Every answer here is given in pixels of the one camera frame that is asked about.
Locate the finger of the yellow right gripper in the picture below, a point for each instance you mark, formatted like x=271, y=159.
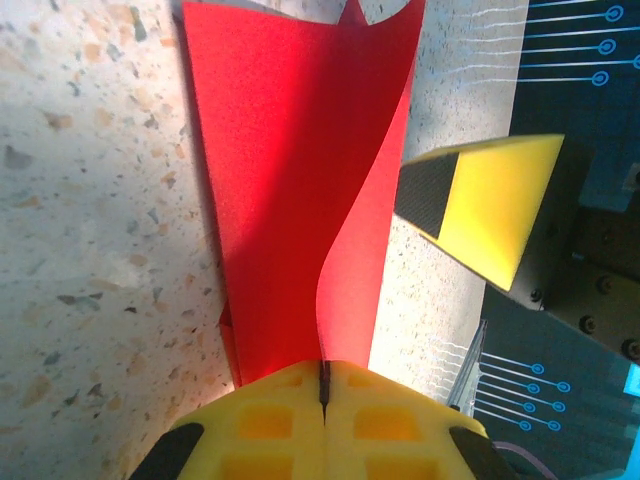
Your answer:
x=490, y=200

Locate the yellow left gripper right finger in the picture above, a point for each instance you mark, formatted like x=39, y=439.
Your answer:
x=390, y=430

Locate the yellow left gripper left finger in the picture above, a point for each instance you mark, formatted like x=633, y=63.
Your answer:
x=270, y=425

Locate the red paper sheet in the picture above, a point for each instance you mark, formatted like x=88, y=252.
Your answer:
x=280, y=175

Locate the aluminium table side rail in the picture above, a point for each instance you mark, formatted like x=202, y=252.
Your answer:
x=470, y=370

